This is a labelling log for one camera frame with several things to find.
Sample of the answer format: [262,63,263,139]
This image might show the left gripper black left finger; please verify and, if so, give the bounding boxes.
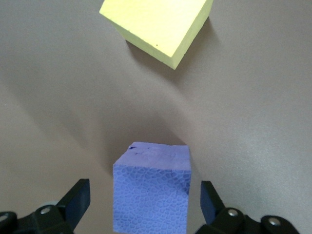
[0,179,91,234]

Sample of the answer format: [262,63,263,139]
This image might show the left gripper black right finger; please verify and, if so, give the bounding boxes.
[197,180,300,234]

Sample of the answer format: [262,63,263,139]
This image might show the purple foam cube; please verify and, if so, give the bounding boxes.
[113,141,192,234]

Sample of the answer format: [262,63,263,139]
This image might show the yellow foam cube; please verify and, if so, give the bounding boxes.
[98,0,215,71]

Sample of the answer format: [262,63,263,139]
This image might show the brown paper table cover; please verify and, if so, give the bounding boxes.
[0,0,312,234]

